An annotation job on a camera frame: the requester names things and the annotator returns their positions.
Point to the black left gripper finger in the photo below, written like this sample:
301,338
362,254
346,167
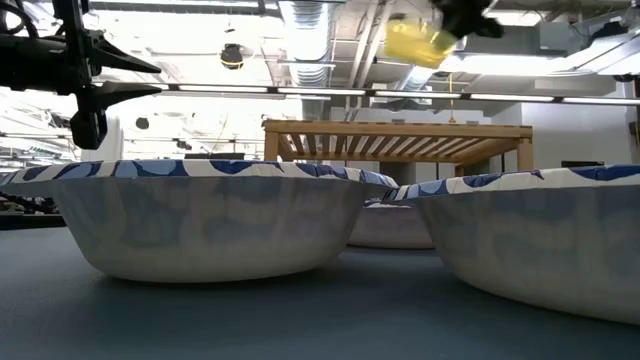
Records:
117,57
117,92

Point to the silver ventilation duct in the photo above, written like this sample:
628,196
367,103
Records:
310,45

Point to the black ceiling dome fixture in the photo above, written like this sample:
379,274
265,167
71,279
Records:
231,56

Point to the yellow translucent plastic bowl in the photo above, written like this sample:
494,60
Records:
412,45

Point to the black bar with light strips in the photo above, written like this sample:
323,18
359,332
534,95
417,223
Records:
370,92

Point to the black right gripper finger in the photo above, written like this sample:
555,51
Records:
487,29

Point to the blue patterned paper bowl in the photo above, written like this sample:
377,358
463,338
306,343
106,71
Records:
390,225
200,235
540,240

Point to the wooden slatted shelf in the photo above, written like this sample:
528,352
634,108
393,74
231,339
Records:
400,130

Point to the blue table mat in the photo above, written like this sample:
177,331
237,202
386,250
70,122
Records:
320,320

